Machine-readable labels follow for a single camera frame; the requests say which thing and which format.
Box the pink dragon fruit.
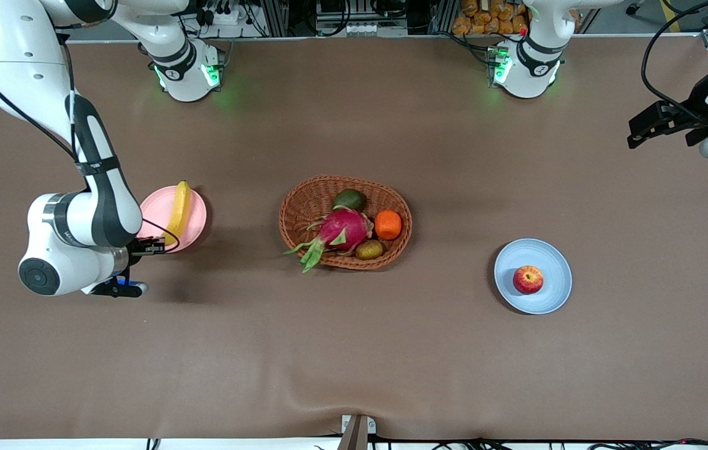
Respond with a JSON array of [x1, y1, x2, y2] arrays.
[[284, 206, 375, 273]]

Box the black electronics rack box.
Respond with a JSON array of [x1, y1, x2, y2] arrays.
[[315, 0, 409, 37]]

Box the orange fruit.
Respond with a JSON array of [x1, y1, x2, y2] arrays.
[[374, 210, 403, 241]]

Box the green avocado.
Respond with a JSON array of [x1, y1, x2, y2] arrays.
[[333, 189, 367, 212]]

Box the pink plate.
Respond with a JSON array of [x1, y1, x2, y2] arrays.
[[136, 186, 208, 254]]

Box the yellow banana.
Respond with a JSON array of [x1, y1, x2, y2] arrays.
[[163, 181, 193, 238]]

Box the light blue plate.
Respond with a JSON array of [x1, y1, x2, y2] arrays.
[[494, 238, 573, 315]]

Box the brown wicker basket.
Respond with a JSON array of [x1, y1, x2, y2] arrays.
[[278, 175, 413, 271]]

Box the brown table mat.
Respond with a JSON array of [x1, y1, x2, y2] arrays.
[[0, 34, 708, 441]]

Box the red apple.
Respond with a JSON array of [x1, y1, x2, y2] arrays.
[[512, 265, 545, 295]]

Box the grey metal mount bracket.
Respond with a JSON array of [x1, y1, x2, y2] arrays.
[[336, 414, 377, 450]]

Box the white power strip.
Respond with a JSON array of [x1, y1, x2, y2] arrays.
[[201, 5, 258, 26]]

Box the brown-green kiwi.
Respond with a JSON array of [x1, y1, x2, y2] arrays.
[[355, 239, 385, 261]]

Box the bag of orange buns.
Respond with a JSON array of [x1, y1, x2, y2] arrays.
[[452, 0, 528, 36]]

